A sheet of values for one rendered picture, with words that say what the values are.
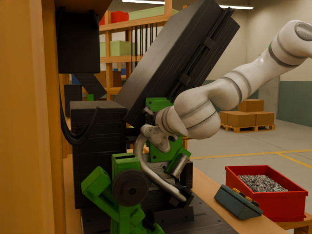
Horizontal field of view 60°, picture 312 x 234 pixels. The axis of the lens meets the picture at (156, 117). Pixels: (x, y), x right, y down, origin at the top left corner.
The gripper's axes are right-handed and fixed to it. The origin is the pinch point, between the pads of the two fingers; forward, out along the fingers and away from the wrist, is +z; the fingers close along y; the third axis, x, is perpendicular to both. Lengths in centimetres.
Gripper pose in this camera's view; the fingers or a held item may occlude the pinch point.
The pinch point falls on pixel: (153, 126)
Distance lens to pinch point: 84.5
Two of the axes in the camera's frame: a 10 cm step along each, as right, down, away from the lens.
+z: -3.0, 1.1, 9.5
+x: -6.3, 7.2, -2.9
